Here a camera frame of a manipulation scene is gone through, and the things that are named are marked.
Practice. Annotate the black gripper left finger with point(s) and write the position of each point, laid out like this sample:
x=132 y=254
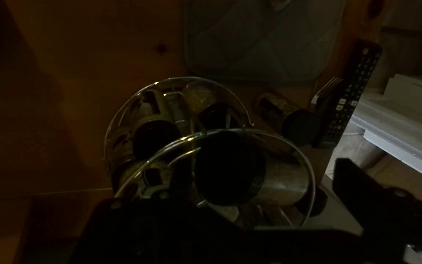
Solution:
x=161 y=235

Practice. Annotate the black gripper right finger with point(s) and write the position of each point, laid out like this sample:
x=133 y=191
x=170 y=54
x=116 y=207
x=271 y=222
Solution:
x=391 y=214

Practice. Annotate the shiny metal cup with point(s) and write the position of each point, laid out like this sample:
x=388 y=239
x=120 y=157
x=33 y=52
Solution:
x=230 y=169

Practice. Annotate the labelled black-capped spice bottle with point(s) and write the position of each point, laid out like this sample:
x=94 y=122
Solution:
x=154 y=137

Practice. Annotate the fallen brown spice bottle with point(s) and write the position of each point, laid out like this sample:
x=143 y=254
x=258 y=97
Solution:
x=288 y=119

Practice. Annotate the black remote control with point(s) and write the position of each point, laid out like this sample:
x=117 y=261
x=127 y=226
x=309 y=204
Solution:
x=350 y=93

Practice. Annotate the grey quilted pot holder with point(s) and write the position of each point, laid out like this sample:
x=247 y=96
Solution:
x=264 y=41

